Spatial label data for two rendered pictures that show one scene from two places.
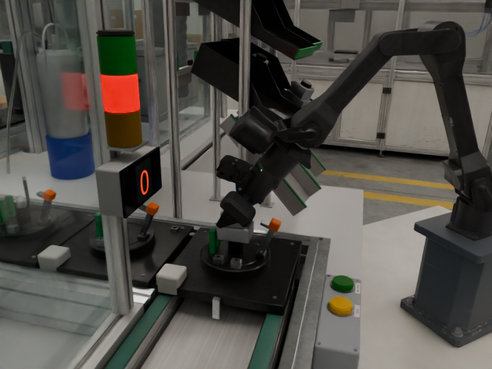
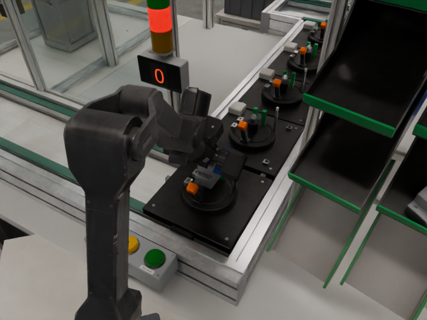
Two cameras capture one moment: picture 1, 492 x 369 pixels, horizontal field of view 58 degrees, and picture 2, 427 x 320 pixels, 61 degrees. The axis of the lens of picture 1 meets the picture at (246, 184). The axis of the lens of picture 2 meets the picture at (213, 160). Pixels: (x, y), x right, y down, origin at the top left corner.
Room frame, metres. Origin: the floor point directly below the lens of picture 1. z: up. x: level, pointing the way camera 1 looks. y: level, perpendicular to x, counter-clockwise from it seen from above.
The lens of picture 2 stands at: (0.94, -0.57, 1.66)
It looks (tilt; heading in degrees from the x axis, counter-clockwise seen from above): 43 degrees down; 105
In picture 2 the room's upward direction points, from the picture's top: straight up
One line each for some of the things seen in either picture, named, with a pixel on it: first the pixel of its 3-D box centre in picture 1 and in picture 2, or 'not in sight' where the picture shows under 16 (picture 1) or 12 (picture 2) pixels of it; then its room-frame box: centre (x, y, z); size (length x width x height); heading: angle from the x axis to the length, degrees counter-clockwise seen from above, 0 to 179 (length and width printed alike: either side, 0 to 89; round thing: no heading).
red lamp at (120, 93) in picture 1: (120, 91); (159, 17); (0.62, 0.18, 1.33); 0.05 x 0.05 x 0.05
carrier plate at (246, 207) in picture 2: (235, 264); (210, 195); (0.77, 0.02, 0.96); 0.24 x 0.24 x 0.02; 76
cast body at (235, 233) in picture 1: (230, 220); (211, 164); (0.78, 0.03, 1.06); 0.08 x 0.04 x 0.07; 77
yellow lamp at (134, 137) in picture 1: (123, 127); (161, 39); (0.62, 0.18, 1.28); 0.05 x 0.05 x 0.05
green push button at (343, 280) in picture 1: (342, 285); (154, 258); (0.71, -0.19, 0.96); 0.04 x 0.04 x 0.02
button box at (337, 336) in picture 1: (338, 321); (131, 253); (0.64, -0.17, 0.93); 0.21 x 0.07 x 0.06; 166
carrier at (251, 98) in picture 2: not in sight; (283, 85); (0.90, 0.50, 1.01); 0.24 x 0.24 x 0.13; 76
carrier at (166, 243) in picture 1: (119, 225); (253, 125); (0.84, 0.27, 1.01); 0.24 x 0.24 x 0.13; 76
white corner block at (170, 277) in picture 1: (171, 279); not in sight; (0.70, 0.14, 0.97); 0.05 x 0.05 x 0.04; 76
